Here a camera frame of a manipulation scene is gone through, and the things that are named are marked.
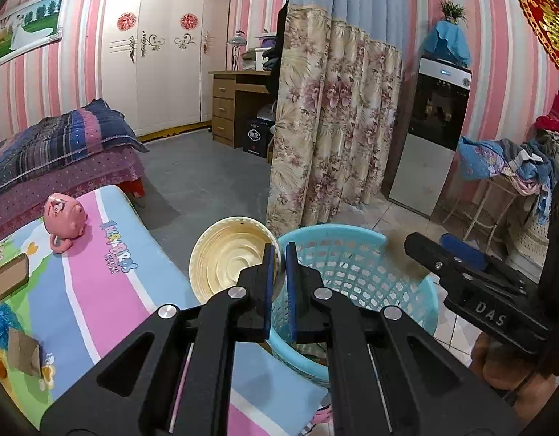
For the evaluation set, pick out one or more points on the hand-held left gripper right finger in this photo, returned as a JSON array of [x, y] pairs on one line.
[[292, 304]]

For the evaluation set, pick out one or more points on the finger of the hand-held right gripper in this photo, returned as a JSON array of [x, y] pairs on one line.
[[463, 252], [424, 254]]

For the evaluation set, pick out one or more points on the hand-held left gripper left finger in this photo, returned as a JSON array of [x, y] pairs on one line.
[[269, 299]]

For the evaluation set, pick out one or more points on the light blue plastic basket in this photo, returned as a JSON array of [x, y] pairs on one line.
[[352, 259]]

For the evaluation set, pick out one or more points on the brown cardboard piece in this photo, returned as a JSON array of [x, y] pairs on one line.
[[25, 354]]

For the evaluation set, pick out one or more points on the person's right hand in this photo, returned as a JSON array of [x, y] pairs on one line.
[[506, 368]]

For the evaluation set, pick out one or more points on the white metal rack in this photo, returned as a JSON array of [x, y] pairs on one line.
[[492, 200]]

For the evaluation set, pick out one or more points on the white knitted cloth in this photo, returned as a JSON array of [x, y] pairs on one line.
[[529, 240]]

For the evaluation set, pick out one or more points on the black silver water dispenser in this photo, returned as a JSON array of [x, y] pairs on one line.
[[424, 163]]

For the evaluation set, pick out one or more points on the pile of clothes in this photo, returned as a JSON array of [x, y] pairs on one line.
[[524, 159]]

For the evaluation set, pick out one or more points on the pink printed sheet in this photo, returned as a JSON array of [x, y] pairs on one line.
[[320, 418]]

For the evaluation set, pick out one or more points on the colourful cartoon blanket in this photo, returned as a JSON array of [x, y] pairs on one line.
[[125, 290]]

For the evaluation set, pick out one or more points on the blue floral curtain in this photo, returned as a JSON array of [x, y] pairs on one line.
[[334, 122]]

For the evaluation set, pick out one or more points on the black box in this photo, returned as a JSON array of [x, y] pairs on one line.
[[256, 138]]

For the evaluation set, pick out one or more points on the white round object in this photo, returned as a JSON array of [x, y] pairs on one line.
[[266, 113]]

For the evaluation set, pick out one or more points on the wooden desk with drawers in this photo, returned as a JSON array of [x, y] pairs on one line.
[[225, 109]]

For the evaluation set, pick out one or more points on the blue cloth cover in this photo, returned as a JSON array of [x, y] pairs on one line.
[[447, 41]]

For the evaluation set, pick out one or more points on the pink mug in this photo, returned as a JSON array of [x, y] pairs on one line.
[[63, 218]]

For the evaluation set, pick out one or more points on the white wardrobe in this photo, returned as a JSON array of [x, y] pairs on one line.
[[170, 91]]

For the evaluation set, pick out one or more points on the bed with purple skirt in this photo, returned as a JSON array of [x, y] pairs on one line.
[[57, 186]]

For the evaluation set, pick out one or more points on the small green potted plant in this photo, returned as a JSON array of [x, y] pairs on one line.
[[452, 11]]

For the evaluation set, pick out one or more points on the white printer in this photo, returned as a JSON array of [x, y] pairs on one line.
[[256, 59]]

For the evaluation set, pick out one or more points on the black hanging garment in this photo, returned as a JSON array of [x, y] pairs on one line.
[[279, 45]]

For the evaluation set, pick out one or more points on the brown phone case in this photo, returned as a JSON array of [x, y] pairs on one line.
[[7, 279]]

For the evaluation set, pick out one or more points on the silver desk lamp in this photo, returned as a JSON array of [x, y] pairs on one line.
[[237, 38]]

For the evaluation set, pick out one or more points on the striped patchwork quilt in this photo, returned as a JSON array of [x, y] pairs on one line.
[[57, 136]]

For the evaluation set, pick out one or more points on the red round paper decoration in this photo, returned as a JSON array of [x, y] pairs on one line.
[[188, 21], [126, 22]]

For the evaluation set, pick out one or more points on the framed wedding picture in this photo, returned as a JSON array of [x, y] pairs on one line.
[[29, 27]]

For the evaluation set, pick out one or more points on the red gold wall decoration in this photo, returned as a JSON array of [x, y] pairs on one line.
[[545, 18]]

